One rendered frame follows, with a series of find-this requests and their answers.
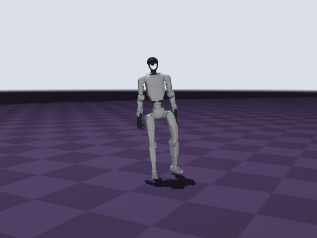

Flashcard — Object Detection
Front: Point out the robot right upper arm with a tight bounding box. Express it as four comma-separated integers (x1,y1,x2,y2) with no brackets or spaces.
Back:
138,76,146,101

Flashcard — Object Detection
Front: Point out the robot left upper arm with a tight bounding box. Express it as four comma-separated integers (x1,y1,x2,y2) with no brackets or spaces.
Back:
163,74,174,97

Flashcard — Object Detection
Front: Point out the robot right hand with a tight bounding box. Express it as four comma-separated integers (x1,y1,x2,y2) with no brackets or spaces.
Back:
137,113,145,129

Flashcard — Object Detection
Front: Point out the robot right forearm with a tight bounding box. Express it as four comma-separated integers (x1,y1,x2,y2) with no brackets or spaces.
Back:
136,95,143,117

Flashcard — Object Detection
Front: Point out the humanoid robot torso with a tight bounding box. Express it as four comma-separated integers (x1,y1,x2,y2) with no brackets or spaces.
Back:
145,72,165,119

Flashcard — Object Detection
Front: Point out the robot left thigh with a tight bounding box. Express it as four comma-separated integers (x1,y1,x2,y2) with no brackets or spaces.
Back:
164,111,179,147

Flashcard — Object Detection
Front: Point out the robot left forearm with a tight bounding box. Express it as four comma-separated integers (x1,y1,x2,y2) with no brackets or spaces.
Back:
169,96,178,112

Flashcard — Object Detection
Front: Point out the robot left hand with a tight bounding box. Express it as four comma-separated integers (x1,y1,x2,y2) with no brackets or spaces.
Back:
173,109,177,121

